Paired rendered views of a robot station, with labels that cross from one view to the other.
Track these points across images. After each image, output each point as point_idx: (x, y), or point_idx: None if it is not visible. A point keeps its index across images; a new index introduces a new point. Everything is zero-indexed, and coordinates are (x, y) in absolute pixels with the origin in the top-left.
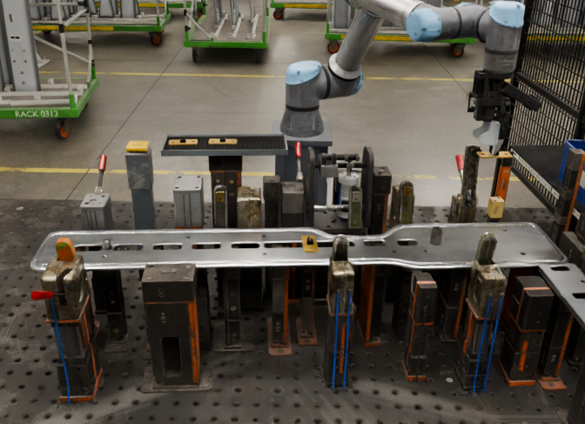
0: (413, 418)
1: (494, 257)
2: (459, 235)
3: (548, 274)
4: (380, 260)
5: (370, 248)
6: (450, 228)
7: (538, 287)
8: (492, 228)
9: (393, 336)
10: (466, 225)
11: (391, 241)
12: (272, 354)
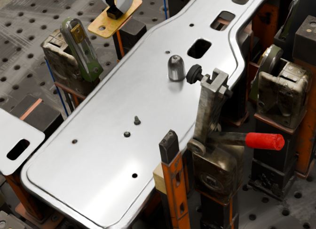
0: (103, 73)
1: (97, 105)
2: (169, 110)
3: (23, 125)
4: (186, 6)
5: (214, 9)
6: (192, 114)
7: (28, 113)
8: (151, 163)
9: None
10: (183, 138)
11: (213, 35)
12: (248, 25)
